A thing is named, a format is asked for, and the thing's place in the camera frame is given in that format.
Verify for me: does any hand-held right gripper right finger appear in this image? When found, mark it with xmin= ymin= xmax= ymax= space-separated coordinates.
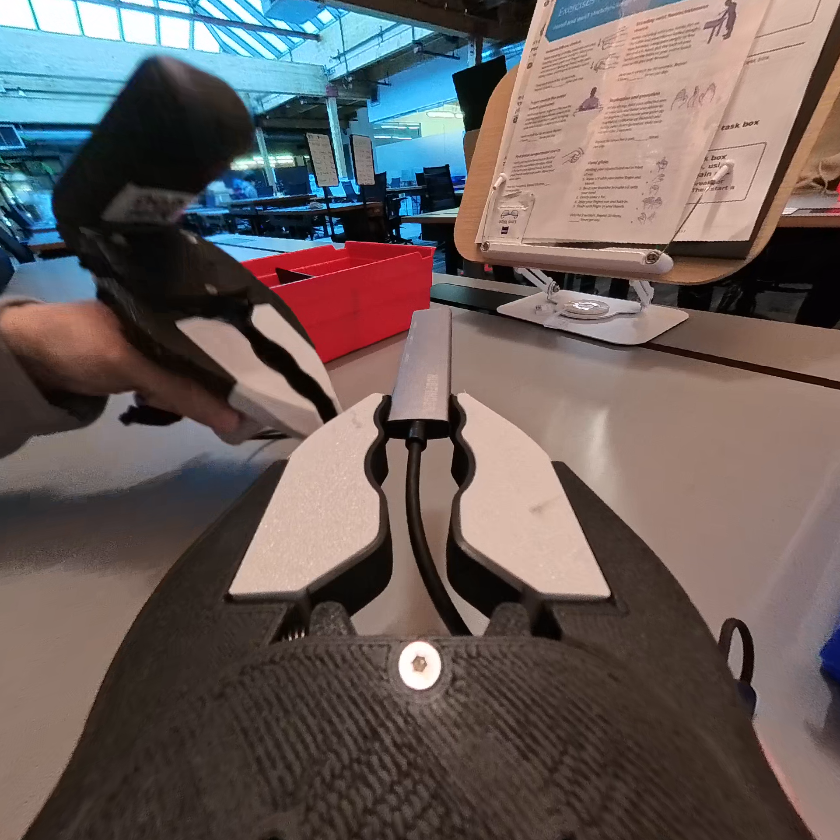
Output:
xmin=448 ymin=390 xmax=613 ymax=611

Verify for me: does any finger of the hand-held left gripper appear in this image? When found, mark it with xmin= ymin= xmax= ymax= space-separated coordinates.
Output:
xmin=248 ymin=302 xmax=343 ymax=424
xmin=177 ymin=315 xmax=324 ymax=447

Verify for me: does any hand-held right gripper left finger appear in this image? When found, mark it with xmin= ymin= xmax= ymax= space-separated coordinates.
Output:
xmin=228 ymin=392 xmax=395 ymax=608

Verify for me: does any grey USB hub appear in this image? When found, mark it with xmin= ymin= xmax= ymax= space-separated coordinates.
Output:
xmin=384 ymin=308 xmax=455 ymax=441

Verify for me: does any person's left forearm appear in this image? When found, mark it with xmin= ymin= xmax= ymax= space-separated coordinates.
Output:
xmin=0 ymin=295 xmax=109 ymax=457

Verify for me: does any grey desk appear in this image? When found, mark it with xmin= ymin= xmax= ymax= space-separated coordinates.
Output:
xmin=0 ymin=233 xmax=840 ymax=840

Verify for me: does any person's left hand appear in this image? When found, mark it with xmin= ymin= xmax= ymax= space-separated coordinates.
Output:
xmin=0 ymin=303 xmax=244 ymax=447

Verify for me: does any red plastic box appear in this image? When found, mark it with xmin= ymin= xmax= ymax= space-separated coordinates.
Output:
xmin=241 ymin=241 xmax=437 ymax=363

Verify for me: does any black office chair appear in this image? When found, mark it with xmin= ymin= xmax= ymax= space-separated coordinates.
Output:
xmin=422 ymin=164 xmax=462 ymax=212

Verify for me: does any wooden document stand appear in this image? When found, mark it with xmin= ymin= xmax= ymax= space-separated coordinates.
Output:
xmin=455 ymin=62 xmax=840 ymax=347

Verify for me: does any small white card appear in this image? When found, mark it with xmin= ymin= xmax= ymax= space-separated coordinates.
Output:
xmin=478 ymin=196 xmax=534 ymax=245

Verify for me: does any black monitor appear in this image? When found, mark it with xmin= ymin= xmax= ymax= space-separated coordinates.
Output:
xmin=451 ymin=56 xmax=508 ymax=129

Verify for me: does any illustrated instruction sheet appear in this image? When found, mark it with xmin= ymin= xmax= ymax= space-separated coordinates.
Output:
xmin=520 ymin=0 xmax=774 ymax=245

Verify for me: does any white text sheet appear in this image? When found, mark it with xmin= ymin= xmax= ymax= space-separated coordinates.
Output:
xmin=676 ymin=0 xmax=840 ymax=244

